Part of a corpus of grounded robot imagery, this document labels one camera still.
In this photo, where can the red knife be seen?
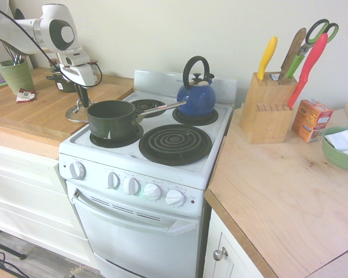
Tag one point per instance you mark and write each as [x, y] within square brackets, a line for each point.
[310, 66]

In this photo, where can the white cabinet with drawers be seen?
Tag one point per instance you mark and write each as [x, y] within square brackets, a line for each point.
[26, 191]

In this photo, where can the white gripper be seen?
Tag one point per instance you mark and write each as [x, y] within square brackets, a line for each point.
[76, 73]

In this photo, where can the white electric stove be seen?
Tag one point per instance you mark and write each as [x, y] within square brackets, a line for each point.
[124, 156]

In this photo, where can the black camera stand legs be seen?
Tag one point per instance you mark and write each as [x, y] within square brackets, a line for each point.
[8, 250]

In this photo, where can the metal whisk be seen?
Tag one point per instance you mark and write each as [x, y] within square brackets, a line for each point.
[16, 56]

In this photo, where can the red and white card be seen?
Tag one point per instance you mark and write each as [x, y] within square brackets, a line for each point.
[25, 95]

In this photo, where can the white oven door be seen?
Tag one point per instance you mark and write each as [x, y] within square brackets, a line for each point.
[133, 237]

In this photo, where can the wooden knife block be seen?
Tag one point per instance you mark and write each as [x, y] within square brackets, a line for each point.
[264, 116]

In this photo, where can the glass lid with steel rim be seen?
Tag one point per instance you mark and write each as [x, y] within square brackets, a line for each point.
[75, 114]

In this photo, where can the orange baking soda box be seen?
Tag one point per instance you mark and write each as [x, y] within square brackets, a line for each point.
[311, 120]

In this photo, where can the small black coil burner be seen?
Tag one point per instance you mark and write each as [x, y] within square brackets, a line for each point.
[133, 136]
[146, 105]
[208, 119]

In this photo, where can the dark green saucepan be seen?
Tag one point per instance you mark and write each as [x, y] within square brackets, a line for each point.
[110, 118]

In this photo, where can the green ceramic bowl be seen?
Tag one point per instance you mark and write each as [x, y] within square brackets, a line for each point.
[336, 159]

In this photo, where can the green and black scissors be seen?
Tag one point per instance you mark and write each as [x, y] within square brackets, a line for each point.
[322, 29]

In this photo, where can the white stove bottom drawer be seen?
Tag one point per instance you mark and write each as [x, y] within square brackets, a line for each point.
[110, 267]

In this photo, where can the large black coil burner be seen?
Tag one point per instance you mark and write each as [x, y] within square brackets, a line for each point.
[175, 143]

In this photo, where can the white cabinet with knob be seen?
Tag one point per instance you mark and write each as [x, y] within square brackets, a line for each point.
[229, 255]

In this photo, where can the round metal cabinet knob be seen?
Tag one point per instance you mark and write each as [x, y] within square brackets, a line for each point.
[219, 254]

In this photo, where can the white stove knob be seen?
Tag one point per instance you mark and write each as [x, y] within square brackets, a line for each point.
[131, 186]
[152, 191]
[113, 180]
[174, 198]
[76, 171]

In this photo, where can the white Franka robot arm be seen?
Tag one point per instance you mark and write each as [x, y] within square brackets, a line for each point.
[52, 32]

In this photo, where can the white cloth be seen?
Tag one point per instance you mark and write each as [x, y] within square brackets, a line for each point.
[343, 139]

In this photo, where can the green ribbed utensil cup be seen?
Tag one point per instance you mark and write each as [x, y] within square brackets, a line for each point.
[16, 76]

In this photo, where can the small dark pot with label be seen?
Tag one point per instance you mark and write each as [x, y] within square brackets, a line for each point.
[62, 82]

